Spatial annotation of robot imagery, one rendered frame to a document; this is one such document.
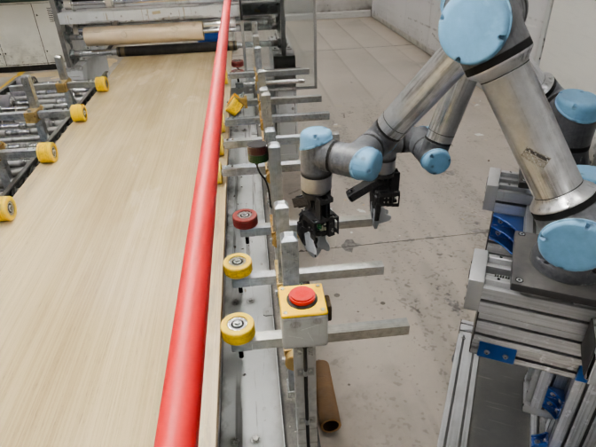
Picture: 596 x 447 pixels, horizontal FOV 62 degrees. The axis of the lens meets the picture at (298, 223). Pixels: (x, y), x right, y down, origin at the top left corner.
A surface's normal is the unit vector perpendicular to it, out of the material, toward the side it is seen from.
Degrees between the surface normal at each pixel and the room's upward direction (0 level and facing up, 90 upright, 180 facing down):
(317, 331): 90
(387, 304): 0
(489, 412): 0
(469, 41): 84
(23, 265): 0
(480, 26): 84
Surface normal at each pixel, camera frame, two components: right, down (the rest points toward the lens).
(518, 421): -0.03, -0.85
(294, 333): 0.11, 0.52
